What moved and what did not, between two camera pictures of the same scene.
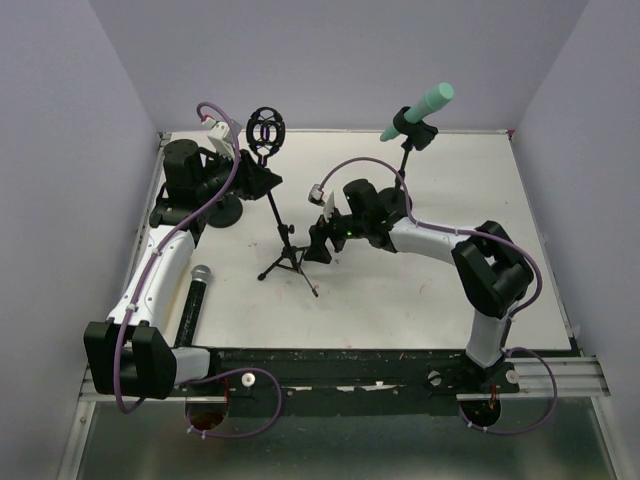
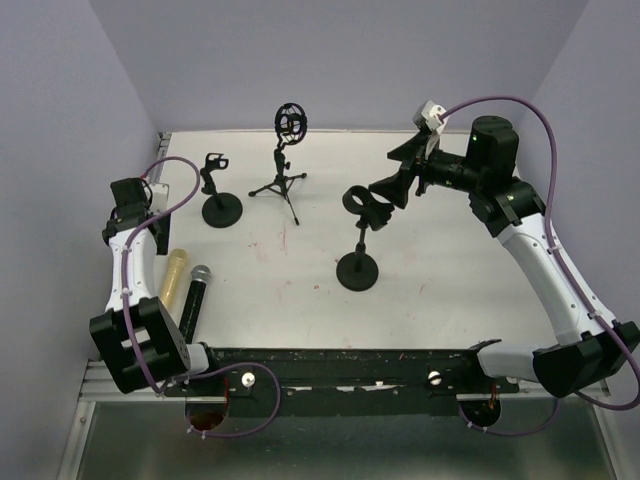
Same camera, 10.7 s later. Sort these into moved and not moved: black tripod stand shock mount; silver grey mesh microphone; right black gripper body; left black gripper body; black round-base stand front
Moved: black tripod stand shock mount; right black gripper body; left black gripper body
Not moved: black round-base stand front; silver grey mesh microphone
